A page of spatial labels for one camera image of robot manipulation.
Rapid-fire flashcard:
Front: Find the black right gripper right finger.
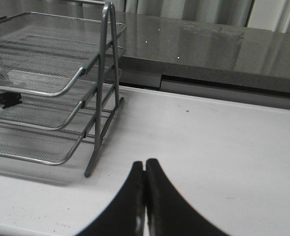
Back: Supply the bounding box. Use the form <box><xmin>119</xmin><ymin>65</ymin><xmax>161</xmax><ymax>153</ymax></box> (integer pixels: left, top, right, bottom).
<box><xmin>145</xmin><ymin>158</ymin><xmax>227</xmax><ymax>236</ymax></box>

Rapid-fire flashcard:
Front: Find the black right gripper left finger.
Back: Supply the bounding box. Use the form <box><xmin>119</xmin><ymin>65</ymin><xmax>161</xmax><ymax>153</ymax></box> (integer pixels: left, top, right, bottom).
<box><xmin>82</xmin><ymin>161</ymin><xmax>145</xmax><ymax>236</ymax></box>

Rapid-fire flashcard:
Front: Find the red emergency stop button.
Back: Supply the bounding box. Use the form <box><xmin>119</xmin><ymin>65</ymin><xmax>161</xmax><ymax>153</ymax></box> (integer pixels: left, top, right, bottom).
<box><xmin>0</xmin><ymin>66</ymin><xmax>22</xmax><ymax>110</ymax></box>

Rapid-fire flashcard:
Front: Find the silver mesh tray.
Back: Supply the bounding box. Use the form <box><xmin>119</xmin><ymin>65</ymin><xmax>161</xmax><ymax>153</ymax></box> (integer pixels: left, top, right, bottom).
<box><xmin>0</xmin><ymin>79</ymin><xmax>97</xmax><ymax>130</ymax></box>
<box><xmin>0</xmin><ymin>12</ymin><xmax>102</xmax><ymax>97</ymax></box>
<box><xmin>0</xmin><ymin>68</ymin><xmax>123</xmax><ymax>166</ymax></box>

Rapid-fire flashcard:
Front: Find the transparent adhesive tape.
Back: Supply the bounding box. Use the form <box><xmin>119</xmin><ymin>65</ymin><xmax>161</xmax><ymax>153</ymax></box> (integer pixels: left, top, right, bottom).
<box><xmin>83</xmin><ymin>169</ymin><xmax>110</xmax><ymax>186</ymax></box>

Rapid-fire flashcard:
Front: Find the grey stone counter ledge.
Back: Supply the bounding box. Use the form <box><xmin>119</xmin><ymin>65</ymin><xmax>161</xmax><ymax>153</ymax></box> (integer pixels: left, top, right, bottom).
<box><xmin>117</xmin><ymin>12</ymin><xmax>290</xmax><ymax>93</ymax></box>

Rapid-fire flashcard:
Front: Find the white pleated curtain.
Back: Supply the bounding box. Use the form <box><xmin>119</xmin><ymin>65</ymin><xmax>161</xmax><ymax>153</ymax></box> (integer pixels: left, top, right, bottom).
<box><xmin>0</xmin><ymin>0</ymin><xmax>290</xmax><ymax>33</ymax></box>

